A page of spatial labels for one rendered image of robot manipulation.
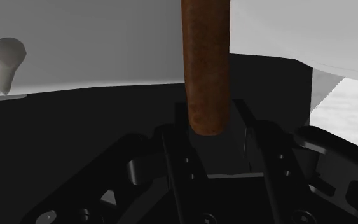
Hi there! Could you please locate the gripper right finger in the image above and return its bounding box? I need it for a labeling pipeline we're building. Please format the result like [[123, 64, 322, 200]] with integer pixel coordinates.
[[231, 98, 358, 224]]

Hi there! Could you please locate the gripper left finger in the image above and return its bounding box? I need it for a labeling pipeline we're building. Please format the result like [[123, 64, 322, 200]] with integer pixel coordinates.
[[20, 101, 218, 224]]

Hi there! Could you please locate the brown cylindrical stick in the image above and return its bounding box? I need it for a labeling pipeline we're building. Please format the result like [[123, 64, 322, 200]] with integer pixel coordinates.
[[181, 0, 231, 137]]

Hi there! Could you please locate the white cabinet with knob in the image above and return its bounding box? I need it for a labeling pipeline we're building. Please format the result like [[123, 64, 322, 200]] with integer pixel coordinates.
[[0, 0, 186, 103]]

